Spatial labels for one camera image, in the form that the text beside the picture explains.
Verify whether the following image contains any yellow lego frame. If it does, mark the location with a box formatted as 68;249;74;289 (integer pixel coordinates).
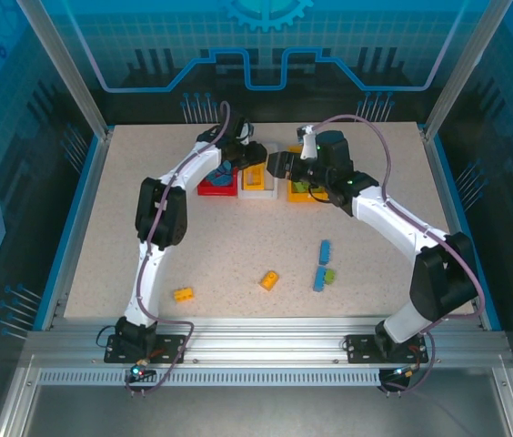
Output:
243;166;265;190

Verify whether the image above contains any yellow plastic bin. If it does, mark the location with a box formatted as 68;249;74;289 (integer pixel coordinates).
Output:
286;145;330;205

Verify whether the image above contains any white plastic bin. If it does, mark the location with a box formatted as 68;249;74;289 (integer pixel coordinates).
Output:
237;141;279;200

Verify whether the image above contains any red plastic bin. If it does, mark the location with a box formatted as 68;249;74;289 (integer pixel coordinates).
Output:
196;158;240;197

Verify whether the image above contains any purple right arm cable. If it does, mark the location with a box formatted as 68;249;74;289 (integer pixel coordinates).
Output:
315;113;488;397

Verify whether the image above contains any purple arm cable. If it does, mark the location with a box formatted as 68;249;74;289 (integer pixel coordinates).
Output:
123;100;233;398
315;113;488;397

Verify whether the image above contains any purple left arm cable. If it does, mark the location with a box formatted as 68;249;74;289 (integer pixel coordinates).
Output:
123;100;233;398

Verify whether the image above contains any aluminium side rail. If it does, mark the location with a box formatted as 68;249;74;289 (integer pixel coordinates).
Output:
37;129;115;332
419;127;503;331

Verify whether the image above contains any aluminium frame post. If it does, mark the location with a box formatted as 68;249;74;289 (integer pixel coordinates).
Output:
15;0;115;140
422;0;513;140

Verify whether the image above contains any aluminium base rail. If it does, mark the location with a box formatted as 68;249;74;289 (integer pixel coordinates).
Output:
26;316;510;368

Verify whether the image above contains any slotted aluminium cable duct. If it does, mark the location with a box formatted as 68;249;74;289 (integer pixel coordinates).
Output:
36;368;501;387

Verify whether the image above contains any lit cable connector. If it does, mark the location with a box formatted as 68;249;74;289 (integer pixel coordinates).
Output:
392;363;421;381
129;361;157;381

